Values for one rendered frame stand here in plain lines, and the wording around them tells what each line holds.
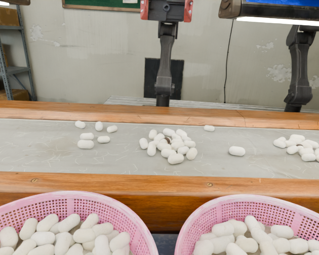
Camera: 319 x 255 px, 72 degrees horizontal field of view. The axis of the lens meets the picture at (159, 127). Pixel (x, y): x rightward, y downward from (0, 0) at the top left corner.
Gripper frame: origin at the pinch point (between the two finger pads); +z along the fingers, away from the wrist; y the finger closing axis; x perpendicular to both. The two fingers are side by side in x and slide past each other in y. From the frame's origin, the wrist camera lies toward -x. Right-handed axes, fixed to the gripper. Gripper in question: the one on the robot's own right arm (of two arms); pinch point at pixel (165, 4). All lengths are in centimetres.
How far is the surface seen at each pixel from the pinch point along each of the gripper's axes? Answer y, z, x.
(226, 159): 17.2, 15.6, 33.1
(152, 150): -0.5, 17.2, 31.3
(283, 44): 121, -196, 12
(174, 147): 4.8, 14.4, 31.6
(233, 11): 11.7, 20.9, 2.4
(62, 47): -122, -196, 30
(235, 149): 19.5, 13.7, 31.3
